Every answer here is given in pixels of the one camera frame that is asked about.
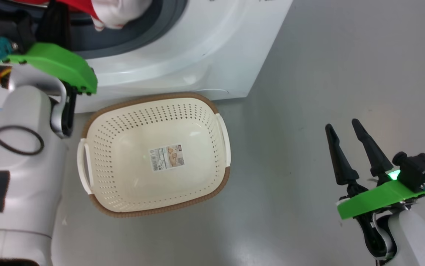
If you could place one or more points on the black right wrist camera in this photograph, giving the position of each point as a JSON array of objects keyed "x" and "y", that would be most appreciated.
[{"x": 417, "y": 170}]

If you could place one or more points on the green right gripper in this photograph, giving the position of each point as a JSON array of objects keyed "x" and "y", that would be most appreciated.
[{"x": 382, "y": 197}]

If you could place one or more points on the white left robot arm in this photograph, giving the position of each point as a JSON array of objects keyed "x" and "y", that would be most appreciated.
[{"x": 20, "y": 184}]

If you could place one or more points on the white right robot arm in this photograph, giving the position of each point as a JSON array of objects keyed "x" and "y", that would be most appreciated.
[{"x": 419, "y": 240}]

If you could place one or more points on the basket product label sticker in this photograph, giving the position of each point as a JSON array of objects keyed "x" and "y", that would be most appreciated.
[{"x": 167, "y": 157}]

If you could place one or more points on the white front-load washing machine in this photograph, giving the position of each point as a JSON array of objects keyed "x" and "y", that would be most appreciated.
[{"x": 197, "y": 37}]

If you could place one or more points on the red and white garment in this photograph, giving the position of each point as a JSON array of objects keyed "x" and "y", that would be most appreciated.
[{"x": 120, "y": 13}]

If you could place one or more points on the cream laundry basket brown rim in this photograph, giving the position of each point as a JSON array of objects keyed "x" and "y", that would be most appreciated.
[{"x": 131, "y": 122}]

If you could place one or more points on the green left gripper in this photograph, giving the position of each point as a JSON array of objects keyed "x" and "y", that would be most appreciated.
[{"x": 57, "y": 62}]

